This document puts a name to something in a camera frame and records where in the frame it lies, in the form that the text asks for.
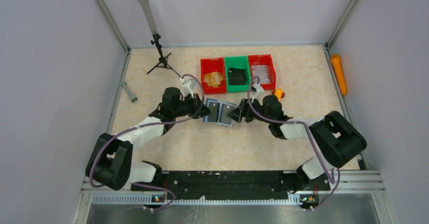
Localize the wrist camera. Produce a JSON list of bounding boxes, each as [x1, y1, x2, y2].
[[250, 82, 265, 101], [180, 78, 197, 97]]

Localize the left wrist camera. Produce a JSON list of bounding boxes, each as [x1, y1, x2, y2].
[[180, 78, 197, 97]]

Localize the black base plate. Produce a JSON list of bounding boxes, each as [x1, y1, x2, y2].
[[149, 170, 330, 200]]

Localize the yellow toy block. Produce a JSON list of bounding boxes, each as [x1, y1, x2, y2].
[[272, 88, 285, 101]]

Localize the grey small tool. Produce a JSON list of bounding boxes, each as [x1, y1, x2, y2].
[[119, 81, 138, 103]]

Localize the red bin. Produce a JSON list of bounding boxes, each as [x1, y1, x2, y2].
[[248, 54, 277, 90], [200, 58, 227, 94]]

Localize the orange flashlight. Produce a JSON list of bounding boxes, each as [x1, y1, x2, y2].
[[330, 54, 348, 96]]

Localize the blue card holder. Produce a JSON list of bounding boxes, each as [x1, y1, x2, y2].
[[202, 98, 237, 127]]

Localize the silver cards in bin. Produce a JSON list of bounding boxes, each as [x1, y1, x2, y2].
[[251, 65, 271, 84]]

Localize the left red bin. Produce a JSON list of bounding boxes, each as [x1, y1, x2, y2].
[[200, 58, 227, 94]]

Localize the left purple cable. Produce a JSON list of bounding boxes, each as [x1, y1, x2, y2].
[[90, 74, 206, 213]]

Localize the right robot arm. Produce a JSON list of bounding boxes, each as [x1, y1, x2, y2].
[[228, 95, 367, 182]]

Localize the right red bin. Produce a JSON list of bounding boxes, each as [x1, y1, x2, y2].
[[248, 54, 277, 90]]

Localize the green bin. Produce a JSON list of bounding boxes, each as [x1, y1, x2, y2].
[[224, 56, 251, 93]]

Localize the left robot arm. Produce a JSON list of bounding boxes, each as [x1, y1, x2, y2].
[[85, 87, 212, 191]]

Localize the black card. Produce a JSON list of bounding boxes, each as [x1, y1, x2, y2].
[[206, 102, 220, 123], [219, 104, 235, 126]]

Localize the black tripod with grey tube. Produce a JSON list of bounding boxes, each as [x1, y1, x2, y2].
[[137, 0, 181, 77]]

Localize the black cards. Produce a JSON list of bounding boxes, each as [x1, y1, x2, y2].
[[228, 67, 247, 85]]

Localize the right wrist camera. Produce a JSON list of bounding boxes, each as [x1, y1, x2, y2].
[[250, 82, 265, 101]]

